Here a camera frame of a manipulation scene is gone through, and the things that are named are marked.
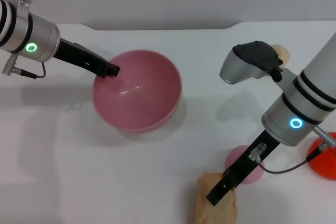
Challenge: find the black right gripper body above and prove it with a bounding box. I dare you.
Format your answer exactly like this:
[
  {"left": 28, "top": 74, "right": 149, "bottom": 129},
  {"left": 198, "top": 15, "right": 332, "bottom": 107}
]
[{"left": 222, "top": 130, "right": 280, "bottom": 190}]

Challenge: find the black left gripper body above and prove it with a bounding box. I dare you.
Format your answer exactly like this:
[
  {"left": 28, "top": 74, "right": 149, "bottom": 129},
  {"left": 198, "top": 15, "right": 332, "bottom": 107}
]
[{"left": 53, "top": 38, "right": 110, "bottom": 78}]

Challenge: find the orange striped bread roll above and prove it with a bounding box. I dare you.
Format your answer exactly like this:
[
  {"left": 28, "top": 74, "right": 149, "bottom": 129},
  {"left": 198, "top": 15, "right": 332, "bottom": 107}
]
[{"left": 195, "top": 171, "right": 239, "bottom": 224}]

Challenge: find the pink plastic bowl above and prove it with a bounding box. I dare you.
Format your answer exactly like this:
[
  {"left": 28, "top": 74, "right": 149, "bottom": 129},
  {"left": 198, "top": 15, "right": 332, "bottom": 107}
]
[{"left": 91, "top": 49, "right": 183, "bottom": 134}]

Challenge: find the pink round bun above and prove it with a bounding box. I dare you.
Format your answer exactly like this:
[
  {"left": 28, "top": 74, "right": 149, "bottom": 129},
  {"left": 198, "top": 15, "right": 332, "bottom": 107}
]
[{"left": 226, "top": 145, "right": 265, "bottom": 185}]

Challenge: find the red round bun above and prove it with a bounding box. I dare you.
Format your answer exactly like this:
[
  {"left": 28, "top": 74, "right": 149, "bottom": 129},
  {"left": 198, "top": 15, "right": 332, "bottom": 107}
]
[{"left": 307, "top": 134, "right": 336, "bottom": 181}]

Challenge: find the beige folded bun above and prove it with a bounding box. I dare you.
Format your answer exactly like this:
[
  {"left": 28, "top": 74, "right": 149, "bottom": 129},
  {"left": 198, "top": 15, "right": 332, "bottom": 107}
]
[{"left": 269, "top": 45, "right": 292, "bottom": 65}]

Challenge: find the right arm connector cable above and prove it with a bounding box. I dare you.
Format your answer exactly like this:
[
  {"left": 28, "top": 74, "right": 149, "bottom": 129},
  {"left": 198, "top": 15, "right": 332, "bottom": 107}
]
[{"left": 248, "top": 126, "right": 336, "bottom": 175}]

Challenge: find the arm connector cable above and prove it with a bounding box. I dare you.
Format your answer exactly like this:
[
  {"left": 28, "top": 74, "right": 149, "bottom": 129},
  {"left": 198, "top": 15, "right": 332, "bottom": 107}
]
[
  {"left": 248, "top": 126, "right": 336, "bottom": 175},
  {"left": 2, "top": 53, "right": 47, "bottom": 79}
]

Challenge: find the left arm connector cable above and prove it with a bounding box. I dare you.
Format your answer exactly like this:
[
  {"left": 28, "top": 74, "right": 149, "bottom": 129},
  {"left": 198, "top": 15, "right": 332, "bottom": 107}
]
[{"left": 2, "top": 53, "right": 47, "bottom": 79}]

